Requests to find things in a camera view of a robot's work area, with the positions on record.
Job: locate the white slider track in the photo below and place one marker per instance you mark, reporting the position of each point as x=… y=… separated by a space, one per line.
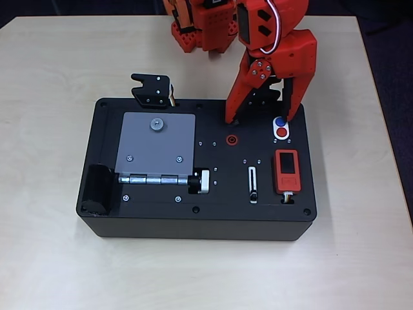
x=254 y=167

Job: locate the blue push button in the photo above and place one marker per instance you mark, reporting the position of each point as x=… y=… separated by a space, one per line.
x=279 y=122

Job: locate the black task board box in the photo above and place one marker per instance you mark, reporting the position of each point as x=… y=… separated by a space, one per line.
x=226 y=193

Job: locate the grey round door knob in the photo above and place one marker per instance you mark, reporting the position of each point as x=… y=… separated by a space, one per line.
x=157 y=124

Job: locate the blue and red buttons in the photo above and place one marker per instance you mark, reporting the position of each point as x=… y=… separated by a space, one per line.
x=281 y=139

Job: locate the silver metal hinge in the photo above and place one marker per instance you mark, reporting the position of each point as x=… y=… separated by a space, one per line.
x=151 y=179

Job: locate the red banana socket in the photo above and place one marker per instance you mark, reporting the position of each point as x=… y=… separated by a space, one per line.
x=232 y=139

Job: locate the black and silver knob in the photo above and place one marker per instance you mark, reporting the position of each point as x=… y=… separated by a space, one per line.
x=204 y=181

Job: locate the grey hinged door plate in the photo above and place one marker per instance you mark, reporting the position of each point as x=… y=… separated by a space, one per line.
x=155 y=145

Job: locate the red push button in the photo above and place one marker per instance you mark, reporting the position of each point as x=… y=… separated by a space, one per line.
x=282 y=131

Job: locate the black rounded holder block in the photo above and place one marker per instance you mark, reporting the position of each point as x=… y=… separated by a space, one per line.
x=96 y=187

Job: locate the red display module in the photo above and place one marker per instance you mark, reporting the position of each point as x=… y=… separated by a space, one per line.
x=288 y=184

